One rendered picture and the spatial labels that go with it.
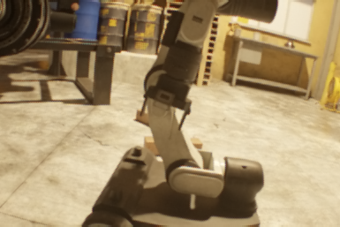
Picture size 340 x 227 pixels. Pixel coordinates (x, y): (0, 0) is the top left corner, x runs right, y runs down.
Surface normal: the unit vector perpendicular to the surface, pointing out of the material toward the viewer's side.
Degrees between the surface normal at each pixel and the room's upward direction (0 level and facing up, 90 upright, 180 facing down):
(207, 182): 90
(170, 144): 90
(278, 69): 90
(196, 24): 90
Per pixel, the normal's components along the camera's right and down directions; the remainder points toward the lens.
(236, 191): -0.10, 0.29
